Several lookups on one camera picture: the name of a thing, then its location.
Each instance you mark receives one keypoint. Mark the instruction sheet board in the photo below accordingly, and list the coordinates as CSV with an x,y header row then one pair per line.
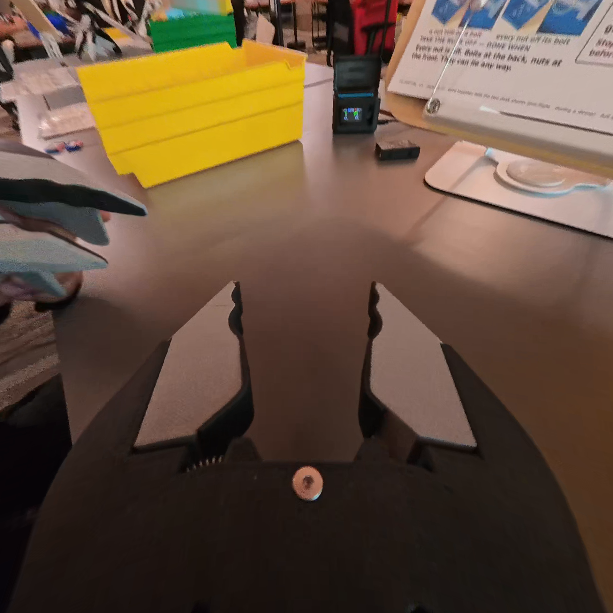
x,y
503,48

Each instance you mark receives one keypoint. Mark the small black block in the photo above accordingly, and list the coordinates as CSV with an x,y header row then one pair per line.
x,y
397,149

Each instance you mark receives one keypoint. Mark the red storage cart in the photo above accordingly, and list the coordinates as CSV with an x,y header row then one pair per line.
x,y
364,24

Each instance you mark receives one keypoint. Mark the person's left hand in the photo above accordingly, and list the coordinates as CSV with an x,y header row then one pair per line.
x,y
74,281

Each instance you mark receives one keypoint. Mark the white stand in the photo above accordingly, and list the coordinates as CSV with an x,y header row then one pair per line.
x,y
479,191

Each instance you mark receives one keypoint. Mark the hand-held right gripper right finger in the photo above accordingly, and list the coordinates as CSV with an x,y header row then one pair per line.
x,y
416,383

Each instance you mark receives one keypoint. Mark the colourful box stack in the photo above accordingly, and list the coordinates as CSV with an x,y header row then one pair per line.
x,y
201,9

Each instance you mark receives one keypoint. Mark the yellow plastic bin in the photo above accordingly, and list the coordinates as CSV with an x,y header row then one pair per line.
x,y
201,124

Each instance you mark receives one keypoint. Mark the green plastic bin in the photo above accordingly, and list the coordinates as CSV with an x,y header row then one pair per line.
x,y
191,33

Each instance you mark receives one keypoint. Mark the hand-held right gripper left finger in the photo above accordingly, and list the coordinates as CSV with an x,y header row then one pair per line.
x,y
196,383

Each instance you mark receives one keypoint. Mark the black device with screen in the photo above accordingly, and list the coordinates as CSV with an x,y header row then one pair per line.
x,y
357,76

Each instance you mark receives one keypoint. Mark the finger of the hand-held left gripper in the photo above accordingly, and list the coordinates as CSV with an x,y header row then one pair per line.
x,y
38,167
43,256

